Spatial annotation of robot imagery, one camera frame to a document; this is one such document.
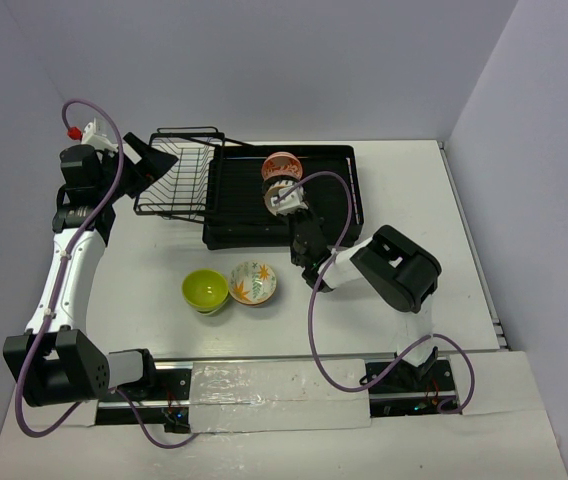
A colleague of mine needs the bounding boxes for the leaf pattern white bowl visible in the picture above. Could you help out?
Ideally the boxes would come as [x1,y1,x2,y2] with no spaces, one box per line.
[228,260,277,306]

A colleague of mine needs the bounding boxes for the white bowl pink rim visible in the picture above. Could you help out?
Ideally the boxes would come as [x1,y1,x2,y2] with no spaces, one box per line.
[263,180,295,216]

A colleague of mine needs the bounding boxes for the orange floral bowl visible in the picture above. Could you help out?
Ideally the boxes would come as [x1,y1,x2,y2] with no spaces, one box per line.
[261,152,303,181]

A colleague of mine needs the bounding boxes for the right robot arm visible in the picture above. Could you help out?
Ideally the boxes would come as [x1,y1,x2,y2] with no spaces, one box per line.
[288,210,442,393]

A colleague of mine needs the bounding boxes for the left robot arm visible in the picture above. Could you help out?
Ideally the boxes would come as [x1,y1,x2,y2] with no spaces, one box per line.
[3,133,178,407]

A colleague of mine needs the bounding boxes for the black dish rack tray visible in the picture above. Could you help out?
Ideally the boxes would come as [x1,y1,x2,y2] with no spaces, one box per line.
[203,144,364,250]

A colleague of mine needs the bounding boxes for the green bowl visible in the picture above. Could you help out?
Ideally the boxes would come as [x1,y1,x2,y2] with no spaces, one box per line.
[181,269,229,314]

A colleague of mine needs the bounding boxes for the white taped sheet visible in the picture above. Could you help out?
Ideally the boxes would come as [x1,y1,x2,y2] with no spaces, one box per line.
[189,360,371,433]

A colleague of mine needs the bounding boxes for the black wire plate rack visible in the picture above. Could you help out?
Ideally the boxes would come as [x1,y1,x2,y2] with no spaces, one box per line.
[133,126,225,224]

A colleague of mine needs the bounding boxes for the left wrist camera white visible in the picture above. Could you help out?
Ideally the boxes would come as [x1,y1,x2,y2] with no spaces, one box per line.
[67,118,117,151]

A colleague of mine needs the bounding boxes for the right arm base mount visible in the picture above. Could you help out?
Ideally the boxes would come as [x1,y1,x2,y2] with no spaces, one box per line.
[369,358,458,418]

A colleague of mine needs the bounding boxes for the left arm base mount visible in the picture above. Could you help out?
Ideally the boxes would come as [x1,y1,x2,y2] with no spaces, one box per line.
[95,362,193,434]

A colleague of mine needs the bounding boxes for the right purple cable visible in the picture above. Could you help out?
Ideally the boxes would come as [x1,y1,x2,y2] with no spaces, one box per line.
[276,171,476,415]

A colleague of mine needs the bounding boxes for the purple cable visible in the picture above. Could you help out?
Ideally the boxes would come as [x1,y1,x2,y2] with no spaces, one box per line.
[13,98,200,449]
[276,171,476,415]

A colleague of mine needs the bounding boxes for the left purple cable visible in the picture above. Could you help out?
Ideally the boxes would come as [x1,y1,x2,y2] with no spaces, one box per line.
[13,98,200,449]

